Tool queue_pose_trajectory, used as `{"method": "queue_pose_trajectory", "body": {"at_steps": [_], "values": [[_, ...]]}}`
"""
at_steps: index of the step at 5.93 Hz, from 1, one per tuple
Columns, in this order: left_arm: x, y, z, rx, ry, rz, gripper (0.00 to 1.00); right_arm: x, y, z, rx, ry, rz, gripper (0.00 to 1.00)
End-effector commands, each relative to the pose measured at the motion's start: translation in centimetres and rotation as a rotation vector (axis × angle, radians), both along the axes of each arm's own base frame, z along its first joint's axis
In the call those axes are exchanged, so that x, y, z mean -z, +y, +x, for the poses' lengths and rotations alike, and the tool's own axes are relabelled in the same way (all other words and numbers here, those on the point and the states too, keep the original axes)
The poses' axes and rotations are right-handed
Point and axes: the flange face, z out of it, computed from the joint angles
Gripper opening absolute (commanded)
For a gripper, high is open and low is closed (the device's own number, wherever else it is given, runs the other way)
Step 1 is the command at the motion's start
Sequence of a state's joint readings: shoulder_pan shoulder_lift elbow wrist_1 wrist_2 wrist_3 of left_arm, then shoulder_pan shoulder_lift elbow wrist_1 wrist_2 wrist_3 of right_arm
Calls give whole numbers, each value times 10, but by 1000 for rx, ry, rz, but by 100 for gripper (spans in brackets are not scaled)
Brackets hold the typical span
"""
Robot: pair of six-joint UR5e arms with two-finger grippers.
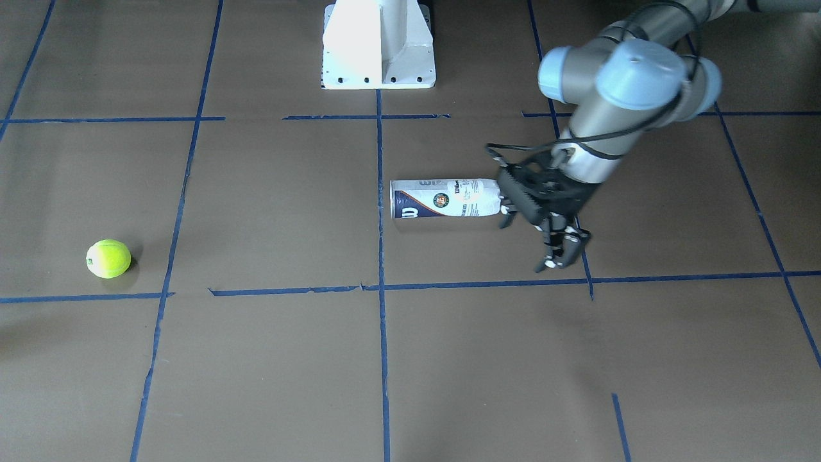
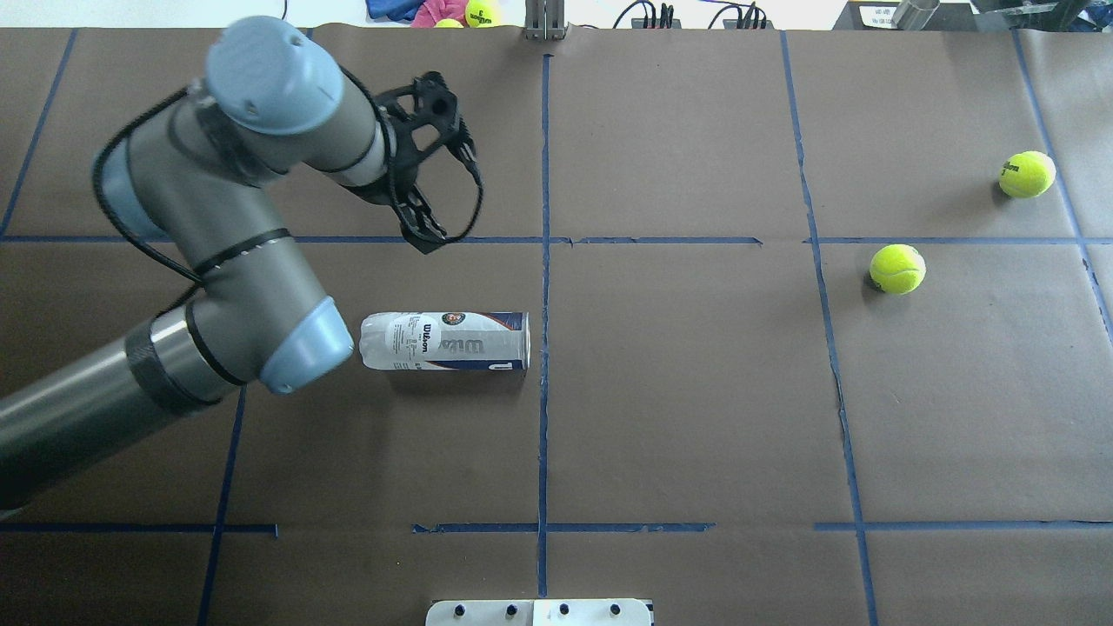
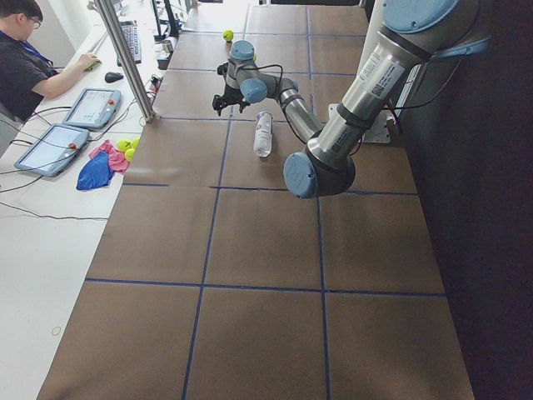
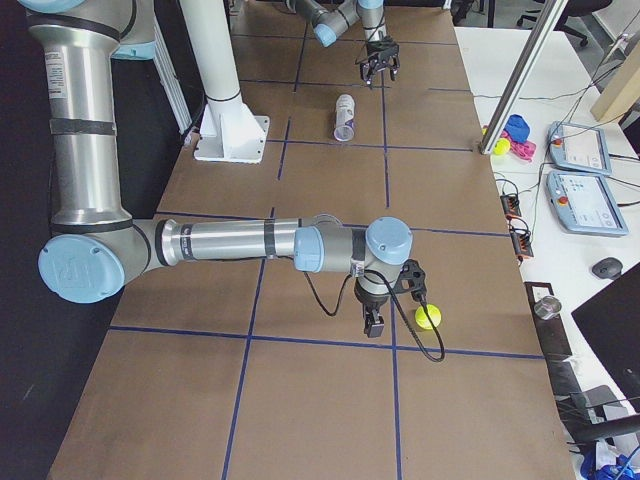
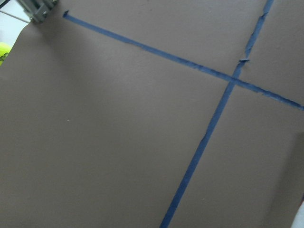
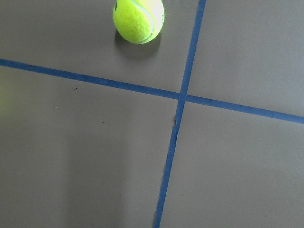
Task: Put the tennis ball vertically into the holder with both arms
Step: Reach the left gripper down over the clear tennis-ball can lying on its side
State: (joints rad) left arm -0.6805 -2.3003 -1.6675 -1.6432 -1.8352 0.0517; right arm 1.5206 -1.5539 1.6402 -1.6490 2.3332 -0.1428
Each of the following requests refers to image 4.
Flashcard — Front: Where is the black computer mouse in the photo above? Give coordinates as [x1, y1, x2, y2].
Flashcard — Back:
[591, 257, 623, 280]

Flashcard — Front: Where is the teach pendant near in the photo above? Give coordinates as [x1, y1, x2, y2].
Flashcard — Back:
[546, 170, 629, 237]

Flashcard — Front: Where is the tennis ball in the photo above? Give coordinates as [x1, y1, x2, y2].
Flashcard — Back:
[493, 138, 511, 156]
[414, 304, 442, 330]

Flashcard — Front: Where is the clear tennis ball can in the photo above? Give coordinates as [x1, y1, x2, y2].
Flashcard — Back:
[333, 94, 355, 142]

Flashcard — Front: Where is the tennis ball on desk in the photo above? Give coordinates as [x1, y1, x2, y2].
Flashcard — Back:
[493, 138, 511, 156]

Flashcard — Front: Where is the blue cloth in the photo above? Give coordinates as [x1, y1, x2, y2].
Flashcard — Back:
[504, 114, 530, 144]

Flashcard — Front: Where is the pink cloth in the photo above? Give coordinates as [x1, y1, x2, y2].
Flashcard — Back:
[501, 130, 537, 163]

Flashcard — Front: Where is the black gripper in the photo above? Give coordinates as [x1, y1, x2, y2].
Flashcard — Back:
[358, 38, 399, 85]
[354, 272, 390, 339]

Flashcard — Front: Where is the aluminium frame post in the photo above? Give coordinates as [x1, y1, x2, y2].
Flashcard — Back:
[478, 0, 568, 155]

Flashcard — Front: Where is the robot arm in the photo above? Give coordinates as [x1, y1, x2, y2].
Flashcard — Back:
[285, 0, 400, 87]
[17, 1, 413, 338]

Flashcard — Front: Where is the teach pendant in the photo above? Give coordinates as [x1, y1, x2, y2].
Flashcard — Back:
[547, 121, 612, 176]
[546, 170, 629, 237]

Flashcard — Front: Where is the black monitor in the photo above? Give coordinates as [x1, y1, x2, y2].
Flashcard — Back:
[572, 264, 639, 411]

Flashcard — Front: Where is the black orange connector strip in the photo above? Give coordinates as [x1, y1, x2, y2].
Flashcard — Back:
[500, 193, 534, 263]

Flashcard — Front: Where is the white camera mast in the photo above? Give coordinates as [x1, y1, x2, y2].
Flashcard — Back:
[180, 0, 270, 164]

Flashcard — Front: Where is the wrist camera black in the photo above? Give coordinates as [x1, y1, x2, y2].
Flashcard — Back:
[394, 259, 427, 304]

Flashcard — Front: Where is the teach pendant far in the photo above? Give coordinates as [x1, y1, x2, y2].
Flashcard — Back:
[547, 121, 612, 176]

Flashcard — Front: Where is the small metal cup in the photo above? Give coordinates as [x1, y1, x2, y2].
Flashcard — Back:
[533, 295, 562, 320]

